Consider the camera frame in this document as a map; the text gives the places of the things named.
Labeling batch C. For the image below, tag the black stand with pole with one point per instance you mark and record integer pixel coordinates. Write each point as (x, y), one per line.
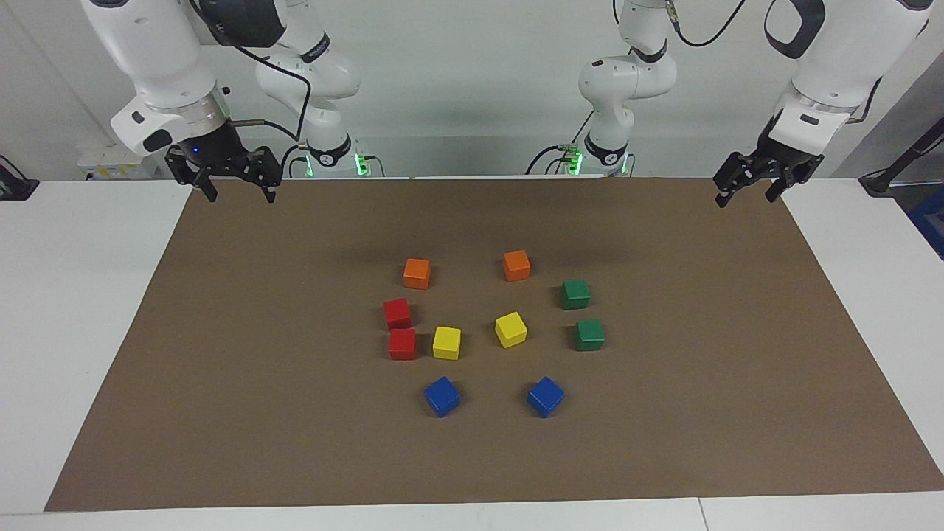
(881, 181)

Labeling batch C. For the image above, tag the black clamp mount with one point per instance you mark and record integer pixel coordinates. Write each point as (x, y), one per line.
(15, 188)

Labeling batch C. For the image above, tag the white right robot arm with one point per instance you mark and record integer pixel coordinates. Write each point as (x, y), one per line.
(162, 59)

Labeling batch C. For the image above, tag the red wooden block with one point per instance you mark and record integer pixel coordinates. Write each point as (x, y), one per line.
(403, 344)
(397, 313)

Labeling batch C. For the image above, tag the blue wooden block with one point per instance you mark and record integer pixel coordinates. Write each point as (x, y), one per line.
(442, 396)
(546, 396)

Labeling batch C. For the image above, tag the orange wooden block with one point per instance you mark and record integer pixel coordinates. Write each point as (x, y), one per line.
(516, 265)
(417, 273)

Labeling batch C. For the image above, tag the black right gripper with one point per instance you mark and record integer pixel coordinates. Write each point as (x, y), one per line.
(210, 151)

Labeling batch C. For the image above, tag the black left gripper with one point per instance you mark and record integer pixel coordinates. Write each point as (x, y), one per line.
(774, 158)

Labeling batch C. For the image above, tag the yellow wooden block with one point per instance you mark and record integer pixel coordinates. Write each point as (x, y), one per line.
(446, 343)
(510, 330)

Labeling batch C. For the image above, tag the white power strip box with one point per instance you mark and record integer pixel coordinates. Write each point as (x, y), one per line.
(96, 164)

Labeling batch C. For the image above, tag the brown table mat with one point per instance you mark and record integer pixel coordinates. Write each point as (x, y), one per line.
(295, 413)

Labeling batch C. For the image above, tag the green wooden block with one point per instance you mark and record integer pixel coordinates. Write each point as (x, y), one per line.
(575, 294)
(589, 335)

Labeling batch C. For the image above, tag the blue crate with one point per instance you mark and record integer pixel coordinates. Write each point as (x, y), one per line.
(931, 217)

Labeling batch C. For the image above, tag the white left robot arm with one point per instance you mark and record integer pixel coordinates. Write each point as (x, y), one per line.
(833, 66)

